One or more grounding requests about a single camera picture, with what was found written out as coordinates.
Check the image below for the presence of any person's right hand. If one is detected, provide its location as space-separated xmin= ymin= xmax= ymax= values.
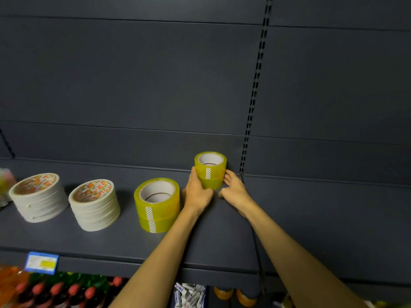
xmin=219 ymin=170 xmax=256 ymax=219

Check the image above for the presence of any person's left hand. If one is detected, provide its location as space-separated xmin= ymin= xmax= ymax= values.
xmin=181 ymin=167 xmax=214 ymax=216

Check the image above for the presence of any small yellow tape roll pack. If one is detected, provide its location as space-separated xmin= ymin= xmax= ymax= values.
xmin=194 ymin=151 xmax=227 ymax=190

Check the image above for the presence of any person's right forearm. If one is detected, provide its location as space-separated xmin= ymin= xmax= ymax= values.
xmin=239 ymin=202 xmax=370 ymax=308

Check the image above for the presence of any person's left forearm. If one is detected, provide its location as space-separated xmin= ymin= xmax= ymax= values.
xmin=109 ymin=207 xmax=200 ymax=308

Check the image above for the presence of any dark grey metal shelf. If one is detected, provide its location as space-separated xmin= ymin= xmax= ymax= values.
xmin=0 ymin=157 xmax=411 ymax=302

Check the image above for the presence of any large yellow tape roll pack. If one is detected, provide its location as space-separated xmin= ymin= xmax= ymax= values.
xmin=134 ymin=178 xmax=180 ymax=234

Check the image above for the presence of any orange tape roll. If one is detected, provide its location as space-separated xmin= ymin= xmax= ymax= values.
xmin=213 ymin=287 xmax=234 ymax=301
xmin=237 ymin=289 xmax=258 ymax=308

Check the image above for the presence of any pack of small white items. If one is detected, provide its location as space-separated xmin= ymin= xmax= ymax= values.
xmin=173 ymin=283 xmax=206 ymax=308

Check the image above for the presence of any stack of white tape rolls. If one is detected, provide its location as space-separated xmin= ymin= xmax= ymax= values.
xmin=68 ymin=179 xmax=121 ymax=232
xmin=9 ymin=173 xmax=69 ymax=224

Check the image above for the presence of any row of red-capped bottles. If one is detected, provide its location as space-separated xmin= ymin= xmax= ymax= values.
xmin=13 ymin=272 xmax=124 ymax=308

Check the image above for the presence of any blue and yellow price tag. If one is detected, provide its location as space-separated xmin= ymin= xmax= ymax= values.
xmin=25 ymin=252 xmax=60 ymax=275

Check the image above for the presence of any orange plastic packet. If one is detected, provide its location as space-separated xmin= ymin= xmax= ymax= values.
xmin=0 ymin=265 xmax=31 ymax=308

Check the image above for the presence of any slotted shelf upright rail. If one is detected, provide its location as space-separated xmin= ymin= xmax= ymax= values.
xmin=0 ymin=128 xmax=16 ymax=159
xmin=239 ymin=0 xmax=274 ymax=177

